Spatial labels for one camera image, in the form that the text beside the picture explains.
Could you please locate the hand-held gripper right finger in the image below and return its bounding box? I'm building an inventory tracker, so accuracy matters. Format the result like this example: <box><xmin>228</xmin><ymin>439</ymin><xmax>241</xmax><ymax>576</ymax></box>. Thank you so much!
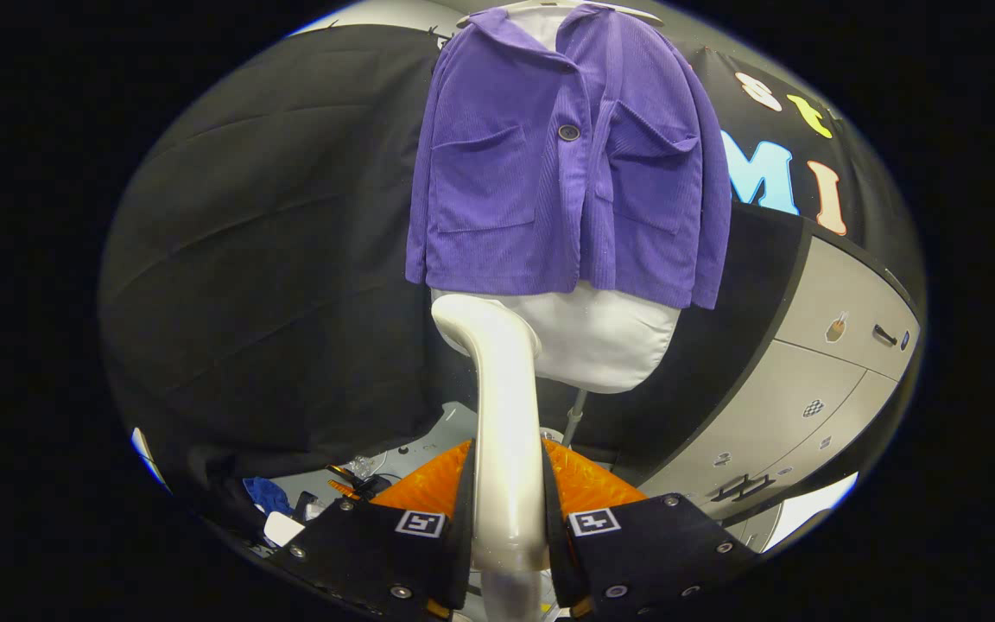
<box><xmin>541</xmin><ymin>438</ymin><xmax>759</xmax><ymax>621</ymax></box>

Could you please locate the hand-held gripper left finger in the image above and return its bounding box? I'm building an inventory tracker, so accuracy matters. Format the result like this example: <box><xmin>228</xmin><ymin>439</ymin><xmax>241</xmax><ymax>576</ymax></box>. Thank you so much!
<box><xmin>286</xmin><ymin>438</ymin><xmax>474</xmax><ymax>619</ymax></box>

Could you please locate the white garment steamer head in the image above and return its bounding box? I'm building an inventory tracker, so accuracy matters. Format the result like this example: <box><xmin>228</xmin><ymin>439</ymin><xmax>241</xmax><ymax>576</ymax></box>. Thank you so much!
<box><xmin>431</xmin><ymin>294</ymin><xmax>552</xmax><ymax>573</ymax></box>

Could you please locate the purple corduroy jacket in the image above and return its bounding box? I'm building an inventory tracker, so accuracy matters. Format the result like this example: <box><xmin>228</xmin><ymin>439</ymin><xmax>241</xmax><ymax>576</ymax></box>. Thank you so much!
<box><xmin>405</xmin><ymin>4</ymin><xmax>733</xmax><ymax>310</ymax></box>

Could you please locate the white clothes hanger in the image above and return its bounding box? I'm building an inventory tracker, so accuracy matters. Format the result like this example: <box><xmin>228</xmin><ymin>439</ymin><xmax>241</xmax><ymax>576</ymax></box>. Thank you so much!
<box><xmin>454</xmin><ymin>0</ymin><xmax>664</xmax><ymax>27</ymax></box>

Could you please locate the small dark orange tool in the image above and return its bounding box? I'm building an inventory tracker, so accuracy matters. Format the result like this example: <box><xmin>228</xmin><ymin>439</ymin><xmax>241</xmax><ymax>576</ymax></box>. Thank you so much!
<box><xmin>325</xmin><ymin>465</ymin><xmax>390</xmax><ymax>502</ymax></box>

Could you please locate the mannequin stand pole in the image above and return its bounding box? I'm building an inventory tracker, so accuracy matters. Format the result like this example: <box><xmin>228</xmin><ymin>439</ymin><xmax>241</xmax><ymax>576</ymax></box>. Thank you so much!
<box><xmin>562</xmin><ymin>387</ymin><xmax>591</xmax><ymax>446</ymax></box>

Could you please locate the small white floor object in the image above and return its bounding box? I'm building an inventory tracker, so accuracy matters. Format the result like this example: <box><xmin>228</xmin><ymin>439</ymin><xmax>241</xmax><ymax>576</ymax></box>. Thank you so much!
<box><xmin>263</xmin><ymin>511</ymin><xmax>306</xmax><ymax>547</ymax></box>

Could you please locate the blue cloth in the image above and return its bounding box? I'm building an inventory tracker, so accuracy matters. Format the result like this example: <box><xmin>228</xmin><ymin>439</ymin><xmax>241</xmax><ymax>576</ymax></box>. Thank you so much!
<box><xmin>243</xmin><ymin>475</ymin><xmax>294</xmax><ymax>517</ymax></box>

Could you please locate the white padded mannequin form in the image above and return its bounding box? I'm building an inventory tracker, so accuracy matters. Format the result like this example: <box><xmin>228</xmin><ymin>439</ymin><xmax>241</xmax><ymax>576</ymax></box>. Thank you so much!
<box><xmin>431</xmin><ymin>7</ymin><xmax>682</xmax><ymax>395</ymax></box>

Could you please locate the grey cabinet with dark top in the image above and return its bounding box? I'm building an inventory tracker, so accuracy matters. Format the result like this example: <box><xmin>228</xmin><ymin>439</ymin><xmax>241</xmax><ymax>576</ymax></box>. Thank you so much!
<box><xmin>636</xmin><ymin>216</ymin><xmax>926</xmax><ymax>528</ymax></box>

